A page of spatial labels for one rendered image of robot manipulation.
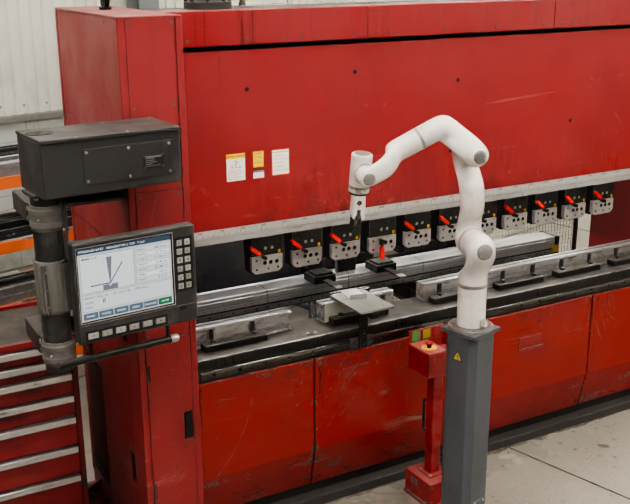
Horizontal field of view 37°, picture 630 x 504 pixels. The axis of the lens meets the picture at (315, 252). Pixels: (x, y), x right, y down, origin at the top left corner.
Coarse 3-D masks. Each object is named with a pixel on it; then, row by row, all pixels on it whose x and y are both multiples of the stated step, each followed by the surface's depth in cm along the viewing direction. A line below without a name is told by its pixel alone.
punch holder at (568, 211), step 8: (560, 192) 498; (568, 192) 496; (576, 192) 498; (584, 192) 501; (560, 200) 498; (576, 200) 500; (560, 208) 500; (568, 208) 498; (576, 208) 501; (584, 208) 504; (560, 216) 501; (568, 216) 500; (576, 216) 503
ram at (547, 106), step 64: (192, 64) 378; (256, 64) 391; (320, 64) 406; (384, 64) 421; (448, 64) 438; (512, 64) 456; (576, 64) 476; (192, 128) 385; (256, 128) 399; (320, 128) 414; (384, 128) 430; (512, 128) 466; (576, 128) 487; (192, 192) 392; (256, 192) 406; (320, 192) 422; (384, 192) 439; (448, 192) 457; (512, 192) 477
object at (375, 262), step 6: (378, 258) 484; (384, 258) 484; (366, 264) 484; (372, 264) 479; (378, 264) 477; (384, 264) 478; (390, 264) 479; (372, 270) 480; (378, 270) 477; (384, 270) 479; (390, 270) 475; (402, 276) 466
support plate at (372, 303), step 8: (336, 296) 440; (344, 296) 440; (368, 296) 440; (376, 296) 440; (344, 304) 431; (352, 304) 430; (360, 304) 430; (368, 304) 430; (376, 304) 430; (384, 304) 430; (360, 312) 420; (368, 312) 422
